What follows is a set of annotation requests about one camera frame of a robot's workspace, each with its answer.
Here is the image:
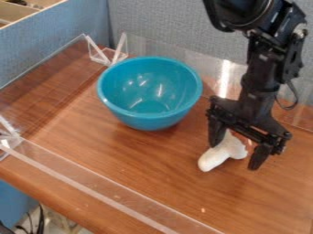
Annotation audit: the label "wooden shelf box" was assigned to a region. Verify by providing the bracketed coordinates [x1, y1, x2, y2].
[0, 0, 68, 30]

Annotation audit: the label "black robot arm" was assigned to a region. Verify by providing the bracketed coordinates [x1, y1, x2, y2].
[198, 0, 307, 172]

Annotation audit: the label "blue plastic bowl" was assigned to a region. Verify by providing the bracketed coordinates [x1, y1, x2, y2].
[96, 57, 203, 131]

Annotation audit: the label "black floor cables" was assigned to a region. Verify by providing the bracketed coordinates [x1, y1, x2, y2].
[0, 203, 47, 234]

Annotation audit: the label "white brown toy mushroom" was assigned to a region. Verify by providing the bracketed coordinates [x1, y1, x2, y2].
[198, 131, 249, 172]

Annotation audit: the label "clear acrylic barrier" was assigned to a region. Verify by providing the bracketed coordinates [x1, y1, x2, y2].
[0, 37, 313, 234]

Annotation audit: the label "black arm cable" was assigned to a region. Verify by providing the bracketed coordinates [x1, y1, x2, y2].
[274, 80, 301, 112]

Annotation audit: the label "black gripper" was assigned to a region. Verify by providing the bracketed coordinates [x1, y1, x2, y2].
[206, 90, 291, 170]

